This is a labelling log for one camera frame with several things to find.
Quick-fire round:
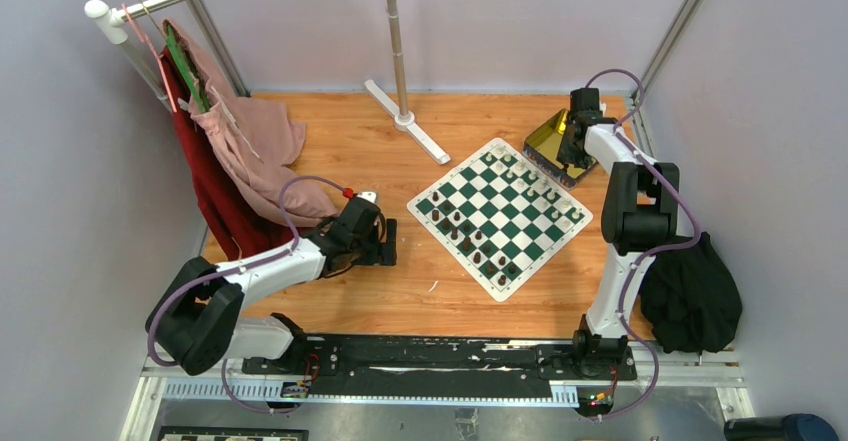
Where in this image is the yellow tin box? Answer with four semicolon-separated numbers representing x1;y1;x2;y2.
522;109;589;190

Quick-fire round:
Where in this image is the black cloth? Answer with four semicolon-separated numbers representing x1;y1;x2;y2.
639;232;743;353

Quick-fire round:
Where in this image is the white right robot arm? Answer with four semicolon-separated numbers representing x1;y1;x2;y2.
557;87;679;379

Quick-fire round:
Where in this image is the green white chess mat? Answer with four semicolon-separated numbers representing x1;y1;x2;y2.
407;138;593;302

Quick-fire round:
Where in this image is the white clothes rack stand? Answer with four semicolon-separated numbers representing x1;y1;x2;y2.
363;0;451;165

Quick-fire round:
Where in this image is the dark blue cylinder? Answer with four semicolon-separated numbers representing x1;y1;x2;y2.
723;413;840;441

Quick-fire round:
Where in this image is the green hanger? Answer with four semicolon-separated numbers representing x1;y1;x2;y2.
163;21;211;113

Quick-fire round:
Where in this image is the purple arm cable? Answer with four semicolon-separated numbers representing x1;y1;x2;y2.
586;68;702;419
146;175;356;415

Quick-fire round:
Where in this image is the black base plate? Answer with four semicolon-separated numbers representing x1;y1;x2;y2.
238;333;637;400

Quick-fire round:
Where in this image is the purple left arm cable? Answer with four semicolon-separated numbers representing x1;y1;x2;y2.
146;175;356;415

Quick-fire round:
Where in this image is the red cloth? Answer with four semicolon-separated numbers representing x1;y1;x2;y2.
158;47;299;262

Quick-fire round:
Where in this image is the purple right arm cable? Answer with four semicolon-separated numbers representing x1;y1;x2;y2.
586;68;702;419

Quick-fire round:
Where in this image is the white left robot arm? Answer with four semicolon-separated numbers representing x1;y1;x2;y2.
145;192;398;376

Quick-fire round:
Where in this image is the white rack bar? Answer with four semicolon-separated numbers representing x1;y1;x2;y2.
84;0;293;111

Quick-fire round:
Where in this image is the pink cloth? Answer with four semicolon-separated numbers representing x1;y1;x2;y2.
163;18;338;227

